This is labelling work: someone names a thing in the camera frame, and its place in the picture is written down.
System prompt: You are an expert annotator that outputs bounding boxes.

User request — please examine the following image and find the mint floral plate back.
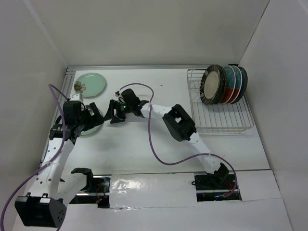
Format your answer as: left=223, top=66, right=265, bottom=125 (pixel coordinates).
left=73, top=73, right=106, bottom=98

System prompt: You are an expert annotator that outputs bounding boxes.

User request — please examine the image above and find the mint floral plate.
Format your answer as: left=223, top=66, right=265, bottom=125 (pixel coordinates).
left=80, top=125, right=101, bottom=136
left=73, top=73, right=106, bottom=98

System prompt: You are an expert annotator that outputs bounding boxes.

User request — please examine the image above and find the black rim beige plate back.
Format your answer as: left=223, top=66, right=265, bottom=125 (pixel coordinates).
left=199, top=64, right=220, bottom=104

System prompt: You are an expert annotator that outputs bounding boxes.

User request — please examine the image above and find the black rim beige plate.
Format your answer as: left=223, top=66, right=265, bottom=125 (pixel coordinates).
left=199, top=64, right=220, bottom=104
left=214, top=64, right=227, bottom=104

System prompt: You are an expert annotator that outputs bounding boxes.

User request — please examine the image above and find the black rim beige plate front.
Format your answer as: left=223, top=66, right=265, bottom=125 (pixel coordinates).
left=214, top=64, right=227, bottom=104

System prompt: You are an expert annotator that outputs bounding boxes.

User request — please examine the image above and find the dark teal plate back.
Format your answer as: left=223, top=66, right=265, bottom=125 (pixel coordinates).
left=222, top=66, right=234, bottom=103

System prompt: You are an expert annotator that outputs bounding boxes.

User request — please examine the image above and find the dark teal plate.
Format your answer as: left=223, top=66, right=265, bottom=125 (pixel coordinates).
left=222, top=66, right=234, bottom=103
left=233, top=67, right=248, bottom=103

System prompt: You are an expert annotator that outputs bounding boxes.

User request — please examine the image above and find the red teal plate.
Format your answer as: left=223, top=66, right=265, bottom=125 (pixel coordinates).
left=230, top=65, right=244, bottom=104
left=221, top=65, right=236, bottom=104

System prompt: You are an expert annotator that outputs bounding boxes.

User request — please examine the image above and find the red teal plate front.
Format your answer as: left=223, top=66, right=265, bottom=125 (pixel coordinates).
left=230, top=65, right=244, bottom=104

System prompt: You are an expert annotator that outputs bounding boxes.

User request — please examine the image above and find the dark teal plate front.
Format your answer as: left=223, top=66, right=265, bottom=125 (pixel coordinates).
left=233, top=67, right=248, bottom=103

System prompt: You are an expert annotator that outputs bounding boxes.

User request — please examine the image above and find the mint floral plate front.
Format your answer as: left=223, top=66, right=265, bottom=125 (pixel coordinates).
left=80, top=125, right=101, bottom=136

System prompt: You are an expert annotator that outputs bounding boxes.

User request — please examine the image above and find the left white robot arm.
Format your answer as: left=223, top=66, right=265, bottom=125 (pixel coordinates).
left=14, top=100, right=104, bottom=228

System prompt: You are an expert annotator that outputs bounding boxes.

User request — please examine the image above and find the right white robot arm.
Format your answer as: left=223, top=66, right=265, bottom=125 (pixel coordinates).
left=105, top=89, right=217, bottom=168

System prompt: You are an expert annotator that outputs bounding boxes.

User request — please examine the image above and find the white tape sheet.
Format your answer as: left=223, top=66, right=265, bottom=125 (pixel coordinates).
left=109, top=173, right=197, bottom=209

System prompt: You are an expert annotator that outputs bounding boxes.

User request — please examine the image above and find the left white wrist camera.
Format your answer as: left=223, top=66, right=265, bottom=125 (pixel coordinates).
left=69, top=93, right=84, bottom=102

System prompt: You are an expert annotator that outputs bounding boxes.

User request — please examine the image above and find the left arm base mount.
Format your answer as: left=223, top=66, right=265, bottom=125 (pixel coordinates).
left=69, top=175, right=111, bottom=208

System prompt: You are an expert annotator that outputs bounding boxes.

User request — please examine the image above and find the metal wire dish rack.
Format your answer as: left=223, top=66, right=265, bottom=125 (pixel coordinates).
left=187, top=69, right=255, bottom=136

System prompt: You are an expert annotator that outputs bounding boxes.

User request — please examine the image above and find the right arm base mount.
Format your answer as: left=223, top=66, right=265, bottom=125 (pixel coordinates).
left=191, top=174, right=242, bottom=202

